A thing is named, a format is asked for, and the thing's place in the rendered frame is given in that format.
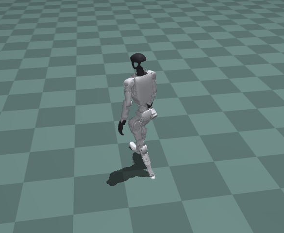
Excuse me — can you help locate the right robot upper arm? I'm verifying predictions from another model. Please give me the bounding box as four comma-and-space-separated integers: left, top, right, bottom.
148, 70, 157, 94

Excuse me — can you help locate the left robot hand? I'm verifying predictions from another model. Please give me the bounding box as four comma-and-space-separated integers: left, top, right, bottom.
118, 120, 126, 135

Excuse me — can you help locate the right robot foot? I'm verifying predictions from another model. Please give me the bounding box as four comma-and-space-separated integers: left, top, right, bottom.
130, 142, 140, 154

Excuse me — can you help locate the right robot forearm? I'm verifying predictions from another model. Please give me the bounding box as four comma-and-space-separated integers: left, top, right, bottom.
147, 92, 156, 106

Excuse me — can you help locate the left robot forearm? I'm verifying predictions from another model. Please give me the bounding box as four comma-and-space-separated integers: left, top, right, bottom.
120, 100, 130, 123

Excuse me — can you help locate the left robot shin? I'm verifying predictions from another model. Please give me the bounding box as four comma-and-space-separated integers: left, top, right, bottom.
138, 146, 154, 177

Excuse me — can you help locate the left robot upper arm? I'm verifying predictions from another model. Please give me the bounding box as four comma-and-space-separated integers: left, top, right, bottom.
123, 77, 134, 107

